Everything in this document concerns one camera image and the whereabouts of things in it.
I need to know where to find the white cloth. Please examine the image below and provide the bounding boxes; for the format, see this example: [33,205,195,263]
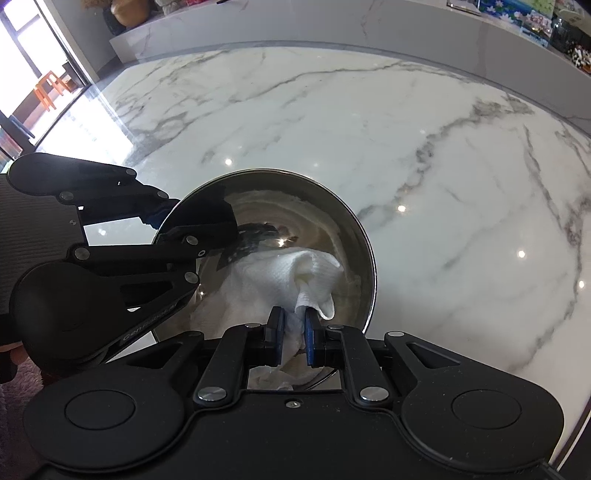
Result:
[194,247,345,391]

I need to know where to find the black and white figurines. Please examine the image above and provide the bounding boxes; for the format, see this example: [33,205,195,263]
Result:
[567,41,591,75]

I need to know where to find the brown ceramic pot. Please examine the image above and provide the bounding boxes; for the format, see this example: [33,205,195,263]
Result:
[102,0,151,35]

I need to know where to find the purple fleece garment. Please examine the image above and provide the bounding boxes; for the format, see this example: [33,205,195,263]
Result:
[0,360,54,467]

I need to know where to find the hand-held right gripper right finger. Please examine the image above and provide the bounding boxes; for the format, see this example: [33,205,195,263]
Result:
[302,307,465,403]

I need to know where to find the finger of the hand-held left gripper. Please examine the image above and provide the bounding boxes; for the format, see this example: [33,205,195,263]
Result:
[58,159,182,230]
[69,213,240,309]

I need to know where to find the clear acrylic stand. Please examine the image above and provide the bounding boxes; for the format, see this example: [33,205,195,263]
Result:
[445,0,482,16]

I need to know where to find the small framed photo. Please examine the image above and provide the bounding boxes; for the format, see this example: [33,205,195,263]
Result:
[519,16,553,47]

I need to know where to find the lotus painting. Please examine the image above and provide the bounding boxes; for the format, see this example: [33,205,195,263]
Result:
[478,0,555,29]

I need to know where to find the sliding glass door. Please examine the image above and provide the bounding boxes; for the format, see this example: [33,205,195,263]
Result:
[0,0,89,155]

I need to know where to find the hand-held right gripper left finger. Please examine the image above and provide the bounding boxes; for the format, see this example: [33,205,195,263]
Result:
[108,306,287,408]

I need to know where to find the orange stool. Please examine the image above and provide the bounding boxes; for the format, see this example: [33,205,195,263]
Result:
[34,71,64,112]

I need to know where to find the dark glass jar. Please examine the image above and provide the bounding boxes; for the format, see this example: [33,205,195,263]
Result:
[549,18,578,57]

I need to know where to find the stainless steel bowl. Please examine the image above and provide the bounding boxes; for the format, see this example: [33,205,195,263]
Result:
[151,168,377,393]

